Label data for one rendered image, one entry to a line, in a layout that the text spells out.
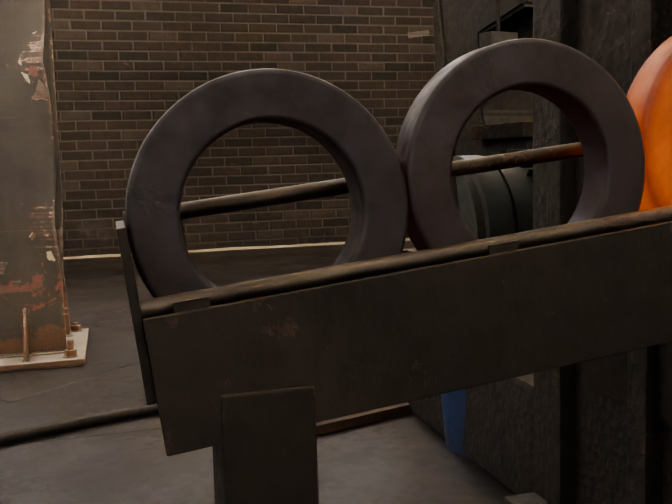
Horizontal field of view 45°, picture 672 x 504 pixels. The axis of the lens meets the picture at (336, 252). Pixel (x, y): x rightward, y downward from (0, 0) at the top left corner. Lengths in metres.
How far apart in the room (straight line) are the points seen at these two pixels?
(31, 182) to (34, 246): 0.22
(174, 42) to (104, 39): 0.52
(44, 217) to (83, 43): 3.75
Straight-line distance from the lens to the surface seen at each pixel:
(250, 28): 6.78
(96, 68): 6.64
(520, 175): 1.96
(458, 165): 0.63
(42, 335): 3.10
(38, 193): 3.04
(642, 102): 0.65
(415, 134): 0.55
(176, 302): 0.50
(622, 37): 1.26
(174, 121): 0.52
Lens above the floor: 0.67
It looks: 6 degrees down
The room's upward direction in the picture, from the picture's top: 2 degrees counter-clockwise
